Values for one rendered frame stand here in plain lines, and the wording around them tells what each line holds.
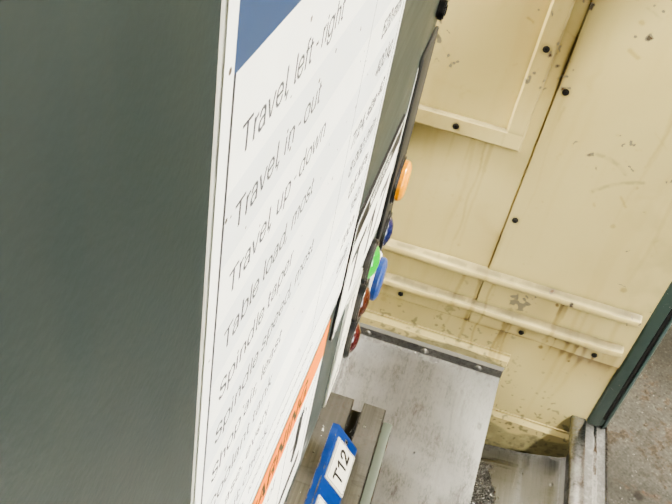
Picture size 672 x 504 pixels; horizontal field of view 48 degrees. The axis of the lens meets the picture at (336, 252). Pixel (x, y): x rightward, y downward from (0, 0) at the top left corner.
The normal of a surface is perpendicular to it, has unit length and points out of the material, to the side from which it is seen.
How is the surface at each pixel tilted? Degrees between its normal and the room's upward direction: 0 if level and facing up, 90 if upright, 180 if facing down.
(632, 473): 0
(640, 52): 90
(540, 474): 17
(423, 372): 24
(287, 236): 90
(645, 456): 0
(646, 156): 91
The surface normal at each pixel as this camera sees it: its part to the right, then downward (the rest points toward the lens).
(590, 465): 0.15, -0.75
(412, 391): 0.04, -0.44
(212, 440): 0.95, 0.29
